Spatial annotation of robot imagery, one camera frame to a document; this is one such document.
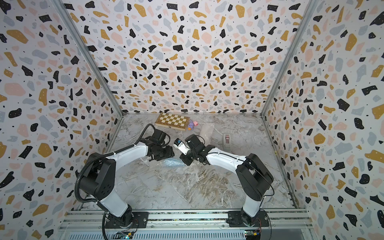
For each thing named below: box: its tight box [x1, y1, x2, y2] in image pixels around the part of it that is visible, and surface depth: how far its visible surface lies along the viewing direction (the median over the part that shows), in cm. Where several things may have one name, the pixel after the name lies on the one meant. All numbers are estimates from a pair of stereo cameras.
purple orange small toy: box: [187, 120, 195, 131], surface depth 113 cm
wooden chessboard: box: [154, 112, 190, 131], surface depth 115 cm
